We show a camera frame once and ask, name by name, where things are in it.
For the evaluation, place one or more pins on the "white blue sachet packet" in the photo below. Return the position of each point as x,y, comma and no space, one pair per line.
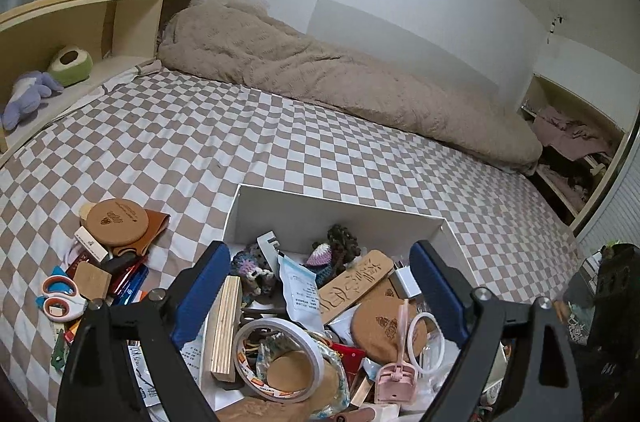
300,297

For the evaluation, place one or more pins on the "engraved wooden plaque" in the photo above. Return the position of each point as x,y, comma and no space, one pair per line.
350,289

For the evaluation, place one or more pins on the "white cardboard box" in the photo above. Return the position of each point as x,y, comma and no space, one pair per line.
325,212

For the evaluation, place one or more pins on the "plywood strip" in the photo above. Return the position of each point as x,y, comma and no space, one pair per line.
225,327

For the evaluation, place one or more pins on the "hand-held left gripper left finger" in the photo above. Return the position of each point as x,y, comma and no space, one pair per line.
200,289

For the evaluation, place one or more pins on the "patterned tape roll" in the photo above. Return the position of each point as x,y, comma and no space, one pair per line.
337,377

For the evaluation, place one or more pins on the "white printed leaflet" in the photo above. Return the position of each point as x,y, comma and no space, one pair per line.
145,377

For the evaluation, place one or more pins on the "white charger plug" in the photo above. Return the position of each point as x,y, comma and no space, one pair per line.
406,283

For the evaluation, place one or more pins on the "pink clothes heap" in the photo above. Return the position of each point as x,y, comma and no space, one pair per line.
575,132

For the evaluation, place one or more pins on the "beige fluffy blanket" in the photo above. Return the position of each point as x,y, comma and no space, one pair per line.
300,77

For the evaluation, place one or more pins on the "small white box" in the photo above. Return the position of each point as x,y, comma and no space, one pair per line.
90,244

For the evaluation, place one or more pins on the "wooden wardrobe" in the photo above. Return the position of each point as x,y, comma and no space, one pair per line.
537,87

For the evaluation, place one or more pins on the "pink eyelash curler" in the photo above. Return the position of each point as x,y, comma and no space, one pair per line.
395,377

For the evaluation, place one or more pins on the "small red packet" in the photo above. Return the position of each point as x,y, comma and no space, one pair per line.
347,357

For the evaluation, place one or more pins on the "brown leather pouch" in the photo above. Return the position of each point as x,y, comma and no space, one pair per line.
155,227

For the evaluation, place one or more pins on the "white printed card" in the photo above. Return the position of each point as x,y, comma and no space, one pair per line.
270,249

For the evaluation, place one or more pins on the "green avocado plush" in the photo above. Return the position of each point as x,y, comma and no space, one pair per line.
75,70

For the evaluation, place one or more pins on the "dark crochet piece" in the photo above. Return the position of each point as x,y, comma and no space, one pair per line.
344,239

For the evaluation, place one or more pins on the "blue crochet doll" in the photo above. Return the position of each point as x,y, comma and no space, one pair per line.
250,264

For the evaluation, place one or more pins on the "wooden headboard shelf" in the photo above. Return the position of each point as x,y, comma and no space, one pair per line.
50,32

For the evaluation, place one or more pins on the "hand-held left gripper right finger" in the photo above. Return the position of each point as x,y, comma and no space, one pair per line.
440,297

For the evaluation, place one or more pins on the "white tape roll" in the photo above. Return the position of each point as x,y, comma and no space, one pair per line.
280,326

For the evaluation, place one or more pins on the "small black case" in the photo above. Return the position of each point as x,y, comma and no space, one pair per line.
120,261

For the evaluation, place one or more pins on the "square wooden block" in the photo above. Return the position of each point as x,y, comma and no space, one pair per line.
92,280

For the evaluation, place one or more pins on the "purple plush toy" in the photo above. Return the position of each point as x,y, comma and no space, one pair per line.
25,97

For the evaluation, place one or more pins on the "white purple crochet piece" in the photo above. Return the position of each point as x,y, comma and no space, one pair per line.
319,258

